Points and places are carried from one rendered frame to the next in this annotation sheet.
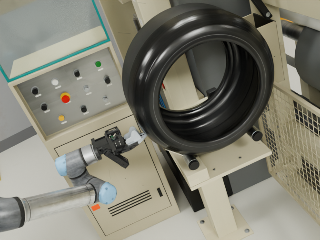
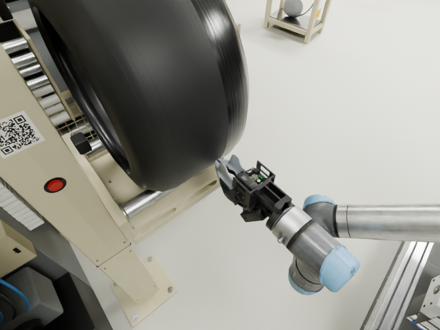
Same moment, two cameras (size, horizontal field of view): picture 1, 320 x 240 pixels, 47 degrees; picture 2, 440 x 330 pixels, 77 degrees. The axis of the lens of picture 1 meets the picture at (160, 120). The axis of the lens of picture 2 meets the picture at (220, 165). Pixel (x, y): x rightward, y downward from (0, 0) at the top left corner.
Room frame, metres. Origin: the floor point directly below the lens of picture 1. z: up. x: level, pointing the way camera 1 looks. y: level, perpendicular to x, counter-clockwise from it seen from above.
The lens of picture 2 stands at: (1.44, 0.42, 1.57)
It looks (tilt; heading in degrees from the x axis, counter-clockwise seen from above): 52 degrees down; 236
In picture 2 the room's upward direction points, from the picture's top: straight up
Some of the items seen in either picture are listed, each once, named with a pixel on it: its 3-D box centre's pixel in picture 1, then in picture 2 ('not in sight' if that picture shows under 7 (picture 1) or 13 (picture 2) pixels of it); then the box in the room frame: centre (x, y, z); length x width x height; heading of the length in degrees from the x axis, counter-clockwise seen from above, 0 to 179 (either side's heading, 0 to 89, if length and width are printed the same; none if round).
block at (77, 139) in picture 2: (212, 94); (81, 143); (1.48, -0.27, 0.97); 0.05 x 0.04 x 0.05; 96
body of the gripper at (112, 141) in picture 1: (109, 144); (262, 196); (1.20, 0.22, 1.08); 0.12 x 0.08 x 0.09; 96
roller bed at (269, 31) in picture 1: (255, 52); (16, 85); (1.57, -0.54, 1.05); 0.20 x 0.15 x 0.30; 6
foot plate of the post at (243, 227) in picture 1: (224, 226); (143, 287); (1.56, -0.14, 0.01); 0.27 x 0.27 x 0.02; 6
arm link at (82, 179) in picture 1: (84, 182); (310, 264); (1.17, 0.36, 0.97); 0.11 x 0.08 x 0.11; 37
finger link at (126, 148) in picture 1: (127, 146); not in sight; (1.18, 0.15, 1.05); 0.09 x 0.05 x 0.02; 96
